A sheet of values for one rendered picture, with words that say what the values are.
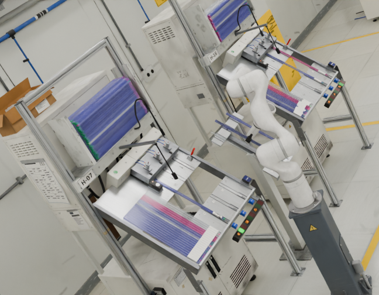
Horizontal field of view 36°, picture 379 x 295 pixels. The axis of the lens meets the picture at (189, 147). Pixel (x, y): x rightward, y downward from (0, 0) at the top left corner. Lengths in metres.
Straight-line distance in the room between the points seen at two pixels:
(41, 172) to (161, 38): 1.47
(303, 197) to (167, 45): 1.74
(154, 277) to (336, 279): 1.06
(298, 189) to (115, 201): 1.05
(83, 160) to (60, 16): 2.21
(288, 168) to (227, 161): 1.65
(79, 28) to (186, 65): 1.38
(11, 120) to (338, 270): 2.03
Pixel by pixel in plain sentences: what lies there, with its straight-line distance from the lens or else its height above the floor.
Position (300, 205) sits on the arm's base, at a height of 0.73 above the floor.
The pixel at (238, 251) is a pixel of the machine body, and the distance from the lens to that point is 3.93.
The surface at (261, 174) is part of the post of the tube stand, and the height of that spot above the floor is 0.67.
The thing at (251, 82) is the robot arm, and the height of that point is 1.41.
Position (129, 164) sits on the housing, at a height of 1.23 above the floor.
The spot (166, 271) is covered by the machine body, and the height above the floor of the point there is 0.62.
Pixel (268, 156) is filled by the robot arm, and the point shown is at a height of 1.08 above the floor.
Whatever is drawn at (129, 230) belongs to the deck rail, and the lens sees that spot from 3.28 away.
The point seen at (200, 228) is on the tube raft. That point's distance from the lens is 3.31.
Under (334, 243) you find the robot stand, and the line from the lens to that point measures 3.31.
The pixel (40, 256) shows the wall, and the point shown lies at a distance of 4.86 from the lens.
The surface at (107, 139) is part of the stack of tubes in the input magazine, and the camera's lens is 3.36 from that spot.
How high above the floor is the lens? 2.39
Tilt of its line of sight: 21 degrees down
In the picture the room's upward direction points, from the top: 30 degrees counter-clockwise
